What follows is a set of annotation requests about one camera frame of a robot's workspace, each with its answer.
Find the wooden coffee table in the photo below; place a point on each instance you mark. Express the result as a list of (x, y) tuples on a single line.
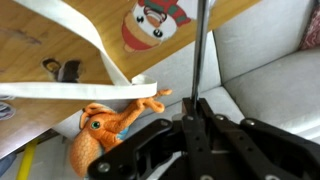
[(20, 50)]

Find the light grey sectional sofa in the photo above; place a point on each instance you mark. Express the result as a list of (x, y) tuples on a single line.
[(266, 83)]

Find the floral patterned cushion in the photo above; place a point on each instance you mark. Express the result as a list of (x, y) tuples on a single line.
[(311, 26)]

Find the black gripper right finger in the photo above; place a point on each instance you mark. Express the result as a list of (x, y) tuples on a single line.
[(260, 150)]

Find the yellow stick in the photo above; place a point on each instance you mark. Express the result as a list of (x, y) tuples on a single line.
[(26, 160)]

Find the orange plush squid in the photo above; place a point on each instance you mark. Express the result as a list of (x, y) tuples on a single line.
[(100, 130)]

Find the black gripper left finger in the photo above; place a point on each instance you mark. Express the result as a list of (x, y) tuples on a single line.
[(150, 146)]

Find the black binder clip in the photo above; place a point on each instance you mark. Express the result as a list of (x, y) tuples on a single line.
[(70, 71)]

